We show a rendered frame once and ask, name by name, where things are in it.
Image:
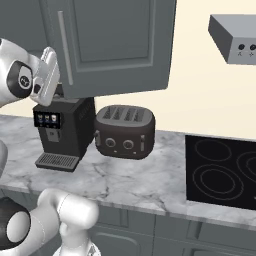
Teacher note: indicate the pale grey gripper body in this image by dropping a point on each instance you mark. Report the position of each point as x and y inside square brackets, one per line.
[50, 75]

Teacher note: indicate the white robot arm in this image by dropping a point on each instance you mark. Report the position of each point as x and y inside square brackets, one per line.
[71, 213]

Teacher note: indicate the grey narrow base cabinet door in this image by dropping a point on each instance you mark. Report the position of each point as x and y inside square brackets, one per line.
[123, 245]

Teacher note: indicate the grey wide base cabinet door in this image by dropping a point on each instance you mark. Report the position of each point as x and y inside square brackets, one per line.
[200, 251]

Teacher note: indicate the black coffee machine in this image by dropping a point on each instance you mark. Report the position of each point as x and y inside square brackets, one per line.
[71, 126]

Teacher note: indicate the dark brown four-slot toaster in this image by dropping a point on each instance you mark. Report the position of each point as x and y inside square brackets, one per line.
[125, 133]

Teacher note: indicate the grey narrow drawer front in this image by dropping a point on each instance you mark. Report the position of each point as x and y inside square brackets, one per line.
[133, 218]

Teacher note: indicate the grey range hood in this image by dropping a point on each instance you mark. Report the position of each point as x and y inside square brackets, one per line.
[233, 36]

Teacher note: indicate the black hob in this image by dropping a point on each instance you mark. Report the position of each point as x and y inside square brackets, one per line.
[220, 173]

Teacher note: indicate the grey wide drawer front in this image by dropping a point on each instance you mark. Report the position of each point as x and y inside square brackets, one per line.
[206, 233]

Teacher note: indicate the dark grey wall cabinet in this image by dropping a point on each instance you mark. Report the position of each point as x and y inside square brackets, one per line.
[20, 20]

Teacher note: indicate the grey wall cabinet door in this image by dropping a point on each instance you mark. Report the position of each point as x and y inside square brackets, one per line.
[116, 43]

